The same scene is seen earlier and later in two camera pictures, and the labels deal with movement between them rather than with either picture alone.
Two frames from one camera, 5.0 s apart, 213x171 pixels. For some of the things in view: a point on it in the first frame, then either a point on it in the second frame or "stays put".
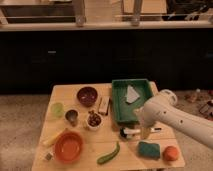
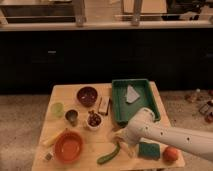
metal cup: [72, 116] stays put
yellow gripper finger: [145, 132] -> [126, 148]
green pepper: [105, 158] stays put
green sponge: [149, 150] stays put
